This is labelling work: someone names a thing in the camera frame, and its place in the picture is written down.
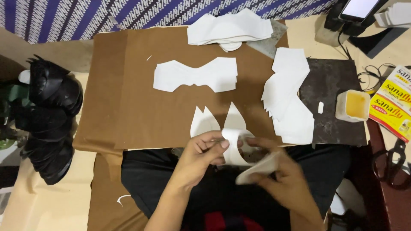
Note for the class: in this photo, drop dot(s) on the stack of white bow-shaped cutouts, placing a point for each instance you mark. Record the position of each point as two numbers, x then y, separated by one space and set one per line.
196 76

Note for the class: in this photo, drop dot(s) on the person's right hand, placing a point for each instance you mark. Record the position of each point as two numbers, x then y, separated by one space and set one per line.
285 179

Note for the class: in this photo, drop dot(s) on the person's right fingers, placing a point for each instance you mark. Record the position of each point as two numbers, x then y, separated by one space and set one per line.
261 143

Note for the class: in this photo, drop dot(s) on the person's black clothing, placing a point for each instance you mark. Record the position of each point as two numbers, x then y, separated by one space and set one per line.
154 179

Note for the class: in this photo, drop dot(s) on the curved white paper sliver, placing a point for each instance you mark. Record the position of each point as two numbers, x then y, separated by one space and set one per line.
122 199

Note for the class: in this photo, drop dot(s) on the small stack of white cutouts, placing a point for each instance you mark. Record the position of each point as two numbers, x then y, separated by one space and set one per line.
393 16

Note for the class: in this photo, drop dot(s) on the white twin-pointed lining piece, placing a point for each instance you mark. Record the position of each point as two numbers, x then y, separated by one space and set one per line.
200 123

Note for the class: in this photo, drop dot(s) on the grey stone slab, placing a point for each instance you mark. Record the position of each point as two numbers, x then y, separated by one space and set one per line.
268 43

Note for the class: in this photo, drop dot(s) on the black scissors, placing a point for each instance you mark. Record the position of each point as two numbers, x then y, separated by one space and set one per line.
393 163

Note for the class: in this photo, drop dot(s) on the white tub of yellow glue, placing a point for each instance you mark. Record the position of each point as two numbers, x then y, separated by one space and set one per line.
353 106

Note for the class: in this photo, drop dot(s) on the dark stone slab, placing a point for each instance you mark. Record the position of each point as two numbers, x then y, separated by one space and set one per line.
334 96

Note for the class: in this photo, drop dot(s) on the yellow and red packet box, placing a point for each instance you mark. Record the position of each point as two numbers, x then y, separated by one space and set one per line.
391 102

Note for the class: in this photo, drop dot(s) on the black smartphone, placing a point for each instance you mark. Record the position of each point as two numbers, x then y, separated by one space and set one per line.
359 9

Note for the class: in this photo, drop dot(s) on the heap of white rounded cutouts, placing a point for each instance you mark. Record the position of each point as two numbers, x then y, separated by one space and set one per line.
228 27

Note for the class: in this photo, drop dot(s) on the fanned stack of white cutouts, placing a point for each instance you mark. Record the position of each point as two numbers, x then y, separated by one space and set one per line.
289 96

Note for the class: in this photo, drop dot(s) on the beige wiping cloth pad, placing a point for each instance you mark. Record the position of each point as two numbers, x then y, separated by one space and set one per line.
260 168

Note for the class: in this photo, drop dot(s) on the person's left hand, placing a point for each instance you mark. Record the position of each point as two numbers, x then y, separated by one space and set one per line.
192 163

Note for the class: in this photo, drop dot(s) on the green object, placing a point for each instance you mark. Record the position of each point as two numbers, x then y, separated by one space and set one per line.
9 96

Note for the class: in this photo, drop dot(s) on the white pointed cut lining piece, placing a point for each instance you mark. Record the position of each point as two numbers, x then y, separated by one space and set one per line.
234 123

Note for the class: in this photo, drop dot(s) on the blue patterned batik cloth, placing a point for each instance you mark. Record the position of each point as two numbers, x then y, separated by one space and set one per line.
96 16

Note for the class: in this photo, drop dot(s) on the brown paper work sheet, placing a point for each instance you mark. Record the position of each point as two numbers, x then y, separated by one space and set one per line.
135 106

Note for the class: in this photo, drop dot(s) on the brown paper floor sheet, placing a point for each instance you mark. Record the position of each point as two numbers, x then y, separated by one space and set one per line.
109 205

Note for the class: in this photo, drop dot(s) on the pile of black leather uppers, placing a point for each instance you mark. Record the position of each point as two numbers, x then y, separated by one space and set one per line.
51 118

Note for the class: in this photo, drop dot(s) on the small white paper scrap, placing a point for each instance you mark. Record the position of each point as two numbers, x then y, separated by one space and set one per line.
320 107

